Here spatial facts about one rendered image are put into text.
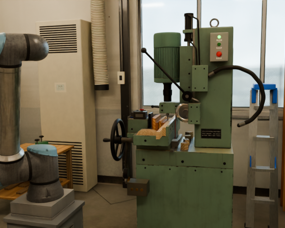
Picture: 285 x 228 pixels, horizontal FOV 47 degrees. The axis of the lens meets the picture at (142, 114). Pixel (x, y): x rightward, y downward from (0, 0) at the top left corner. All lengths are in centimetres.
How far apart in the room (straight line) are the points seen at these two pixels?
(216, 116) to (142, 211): 73
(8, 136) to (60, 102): 199
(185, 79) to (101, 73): 157
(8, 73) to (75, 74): 201
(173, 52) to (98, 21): 159
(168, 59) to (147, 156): 61
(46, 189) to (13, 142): 31
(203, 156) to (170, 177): 24
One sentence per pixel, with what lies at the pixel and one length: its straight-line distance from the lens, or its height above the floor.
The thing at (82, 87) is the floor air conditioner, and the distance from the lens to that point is 343.
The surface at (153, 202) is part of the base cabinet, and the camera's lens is 209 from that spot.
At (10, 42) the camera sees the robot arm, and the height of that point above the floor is 139.
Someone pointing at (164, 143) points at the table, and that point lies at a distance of 191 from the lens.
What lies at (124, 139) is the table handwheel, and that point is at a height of 82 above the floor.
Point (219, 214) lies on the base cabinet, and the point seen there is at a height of 43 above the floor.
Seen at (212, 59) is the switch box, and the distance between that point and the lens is 194.
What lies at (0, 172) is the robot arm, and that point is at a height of 81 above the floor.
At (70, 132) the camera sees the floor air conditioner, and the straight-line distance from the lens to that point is 356.
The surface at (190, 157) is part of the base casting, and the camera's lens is 196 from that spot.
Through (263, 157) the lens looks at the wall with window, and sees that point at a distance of 348.
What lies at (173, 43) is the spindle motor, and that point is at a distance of 206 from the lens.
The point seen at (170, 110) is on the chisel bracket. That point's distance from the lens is 211.
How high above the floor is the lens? 127
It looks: 7 degrees down
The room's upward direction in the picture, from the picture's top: 1 degrees counter-clockwise
